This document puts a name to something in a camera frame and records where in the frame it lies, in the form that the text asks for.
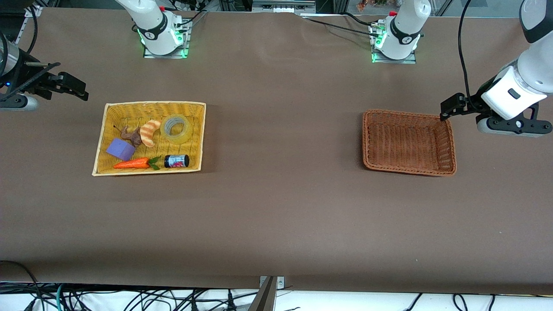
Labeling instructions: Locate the clear tape roll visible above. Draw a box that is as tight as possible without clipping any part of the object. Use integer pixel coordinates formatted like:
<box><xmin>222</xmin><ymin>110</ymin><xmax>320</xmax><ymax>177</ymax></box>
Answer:
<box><xmin>160</xmin><ymin>115</ymin><xmax>193</xmax><ymax>145</ymax></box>

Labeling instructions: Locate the brown wicker basket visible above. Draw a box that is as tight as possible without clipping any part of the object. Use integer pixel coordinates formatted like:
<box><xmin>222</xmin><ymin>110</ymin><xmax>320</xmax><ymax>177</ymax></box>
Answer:
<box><xmin>362</xmin><ymin>109</ymin><xmax>457</xmax><ymax>177</ymax></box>

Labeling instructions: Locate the purple cube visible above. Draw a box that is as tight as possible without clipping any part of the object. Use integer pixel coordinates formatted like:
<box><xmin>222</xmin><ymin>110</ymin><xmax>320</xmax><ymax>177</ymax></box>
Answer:
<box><xmin>106</xmin><ymin>138</ymin><xmax>137</xmax><ymax>162</ymax></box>

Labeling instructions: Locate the brown toy figure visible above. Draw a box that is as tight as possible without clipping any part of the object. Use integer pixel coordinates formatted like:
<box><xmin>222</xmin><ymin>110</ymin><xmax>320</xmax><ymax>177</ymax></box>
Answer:
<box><xmin>113</xmin><ymin>125</ymin><xmax>143</xmax><ymax>147</ymax></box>

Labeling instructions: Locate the toy croissant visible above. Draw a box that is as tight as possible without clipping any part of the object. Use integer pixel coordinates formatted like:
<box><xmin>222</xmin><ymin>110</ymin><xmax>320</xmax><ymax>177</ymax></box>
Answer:
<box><xmin>140</xmin><ymin>120</ymin><xmax>161</xmax><ymax>148</ymax></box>

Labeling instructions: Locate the orange toy carrot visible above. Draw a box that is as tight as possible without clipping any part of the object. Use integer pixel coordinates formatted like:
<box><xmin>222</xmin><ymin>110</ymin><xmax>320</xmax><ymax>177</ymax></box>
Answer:
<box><xmin>113</xmin><ymin>156</ymin><xmax>162</xmax><ymax>170</ymax></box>

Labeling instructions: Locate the yellow wicker basket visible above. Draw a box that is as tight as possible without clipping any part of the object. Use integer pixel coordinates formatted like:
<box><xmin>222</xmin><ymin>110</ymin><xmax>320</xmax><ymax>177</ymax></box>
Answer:
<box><xmin>92</xmin><ymin>102</ymin><xmax>207</xmax><ymax>177</ymax></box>

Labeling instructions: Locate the small black jar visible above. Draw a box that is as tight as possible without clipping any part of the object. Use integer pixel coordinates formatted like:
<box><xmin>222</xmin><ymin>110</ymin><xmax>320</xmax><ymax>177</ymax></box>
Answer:
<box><xmin>164</xmin><ymin>154</ymin><xmax>190</xmax><ymax>169</ymax></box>

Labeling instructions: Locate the colourful background object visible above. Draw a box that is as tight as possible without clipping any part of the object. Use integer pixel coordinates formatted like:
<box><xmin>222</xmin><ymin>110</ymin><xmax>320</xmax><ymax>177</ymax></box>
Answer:
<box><xmin>356</xmin><ymin>0</ymin><xmax>389</xmax><ymax>11</ymax></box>

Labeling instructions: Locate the grey metal equipment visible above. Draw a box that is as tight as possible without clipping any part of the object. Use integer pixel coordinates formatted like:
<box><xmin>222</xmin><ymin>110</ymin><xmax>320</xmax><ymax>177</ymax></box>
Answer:
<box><xmin>251</xmin><ymin>0</ymin><xmax>318</xmax><ymax>13</ymax></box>

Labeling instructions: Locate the grey slanted beam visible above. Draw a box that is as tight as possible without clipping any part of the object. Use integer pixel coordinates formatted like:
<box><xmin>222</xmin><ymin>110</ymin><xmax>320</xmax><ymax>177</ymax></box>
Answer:
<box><xmin>248</xmin><ymin>276</ymin><xmax>277</xmax><ymax>311</ymax></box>

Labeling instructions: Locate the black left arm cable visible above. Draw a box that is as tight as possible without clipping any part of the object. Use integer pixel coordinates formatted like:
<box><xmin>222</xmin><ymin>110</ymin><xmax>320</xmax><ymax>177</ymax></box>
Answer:
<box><xmin>458</xmin><ymin>0</ymin><xmax>480</xmax><ymax>102</ymax></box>

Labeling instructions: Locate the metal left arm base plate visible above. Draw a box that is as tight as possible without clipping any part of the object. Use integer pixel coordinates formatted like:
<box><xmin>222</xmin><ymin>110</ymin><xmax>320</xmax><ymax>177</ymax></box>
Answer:
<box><xmin>371</xmin><ymin>22</ymin><xmax>417</xmax><ymax>64</ymax></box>

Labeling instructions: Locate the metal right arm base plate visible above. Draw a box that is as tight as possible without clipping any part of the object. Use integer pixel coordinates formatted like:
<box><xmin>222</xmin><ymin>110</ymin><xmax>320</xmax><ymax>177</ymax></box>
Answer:
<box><xmin>143</xmin><ymin>19</ymin><xmax>191</xmax><ymax>59</ymax></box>

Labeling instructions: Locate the black table cable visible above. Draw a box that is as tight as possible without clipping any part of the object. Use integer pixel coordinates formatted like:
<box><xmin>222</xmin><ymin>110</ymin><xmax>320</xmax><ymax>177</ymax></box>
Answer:
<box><xmin>177</xmin><ymin>11</ymin><xmax>208</xmax><ymax>29</ymax></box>
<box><xmin>300</xmin><ymin>16</ymin><xmax>381</xmax><ymax>37</ymax></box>

